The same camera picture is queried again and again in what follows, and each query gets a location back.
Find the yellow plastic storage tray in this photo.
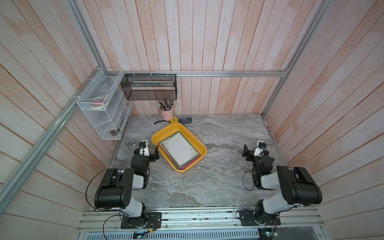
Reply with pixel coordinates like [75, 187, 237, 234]
[152, 123, 207, 174]

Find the green bordered stationery paper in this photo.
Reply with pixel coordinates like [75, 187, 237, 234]
[158, 131, 200, 166]

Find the red bordered stationery paper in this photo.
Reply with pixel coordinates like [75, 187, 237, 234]
[159, 144, 201, 170]

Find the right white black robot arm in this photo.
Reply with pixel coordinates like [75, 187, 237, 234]
[237, 141, 323, 226]

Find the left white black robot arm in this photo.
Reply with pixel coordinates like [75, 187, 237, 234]
[90, 147, 160, 229]

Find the pink pencil cup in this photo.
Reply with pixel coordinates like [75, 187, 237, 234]
[161, 109, 174, 121]

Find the yellow tape measure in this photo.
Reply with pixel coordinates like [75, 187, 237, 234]
[170, 117, 179, 124]

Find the pencils bundle in cup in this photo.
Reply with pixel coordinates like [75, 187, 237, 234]
[156, 97, 175, 112]

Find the tape roll on shelf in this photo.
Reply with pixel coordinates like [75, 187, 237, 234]
[89, 96, 109, 110]

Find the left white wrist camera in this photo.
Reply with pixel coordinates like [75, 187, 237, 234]
[139, 140, 150, 157]

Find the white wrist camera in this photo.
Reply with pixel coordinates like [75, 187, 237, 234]
[254, 141, 267, 157]
[139, 140, 150, 157]

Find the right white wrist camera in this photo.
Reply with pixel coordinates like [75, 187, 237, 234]
[254, 141, 267, 157]

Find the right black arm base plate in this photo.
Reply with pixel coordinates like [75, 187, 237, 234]
[235, 209, 281, 227]

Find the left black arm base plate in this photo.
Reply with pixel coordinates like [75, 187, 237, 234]
[121, 212, 162, 230]

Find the white wire shelf rack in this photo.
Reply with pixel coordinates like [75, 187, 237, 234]
[77, 68, 132, 140]

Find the black mesh wall basket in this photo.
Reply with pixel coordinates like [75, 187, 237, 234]
[121, 74, 178, 101]

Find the aluminium front rail frame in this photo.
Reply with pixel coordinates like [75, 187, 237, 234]
[75, 207, 330, 240]

